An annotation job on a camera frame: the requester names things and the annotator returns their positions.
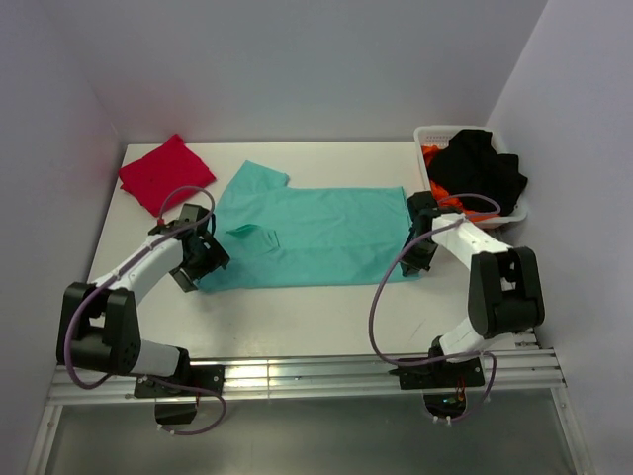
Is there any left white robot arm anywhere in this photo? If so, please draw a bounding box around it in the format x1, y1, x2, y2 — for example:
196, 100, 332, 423
56, 204, 229, 395

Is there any folded red t-shirt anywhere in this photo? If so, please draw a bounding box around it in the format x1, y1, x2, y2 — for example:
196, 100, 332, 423
119, 134, 217, 218

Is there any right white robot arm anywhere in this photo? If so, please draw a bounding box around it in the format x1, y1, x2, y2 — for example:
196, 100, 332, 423
400, 192, 545, 386

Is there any white plastic basket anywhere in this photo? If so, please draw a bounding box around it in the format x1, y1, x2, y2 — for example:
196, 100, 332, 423
413, 125, 527, 230

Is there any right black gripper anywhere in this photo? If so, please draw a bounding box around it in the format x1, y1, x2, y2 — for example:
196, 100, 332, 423
399, 228, 439, 277

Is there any aluminium mounting rail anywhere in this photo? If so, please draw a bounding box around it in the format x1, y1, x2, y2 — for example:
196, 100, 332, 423
45, 345, 566, 406

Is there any teal t-shirt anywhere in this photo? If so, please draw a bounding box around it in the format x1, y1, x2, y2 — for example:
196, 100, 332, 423
196, 161, 410, 292

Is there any black t-shirt in basket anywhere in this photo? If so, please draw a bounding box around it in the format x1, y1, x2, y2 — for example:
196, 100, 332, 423
428, 130, 528, 217

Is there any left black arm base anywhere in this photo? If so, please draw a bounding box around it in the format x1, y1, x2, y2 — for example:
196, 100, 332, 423
133, 364, 227, 435

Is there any orange t-shirt in basket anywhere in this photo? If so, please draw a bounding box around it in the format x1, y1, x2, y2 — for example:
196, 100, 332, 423
421, 145, 487, 222

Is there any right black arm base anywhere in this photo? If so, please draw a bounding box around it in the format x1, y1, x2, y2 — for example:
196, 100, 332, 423
389, 358, 485, 421

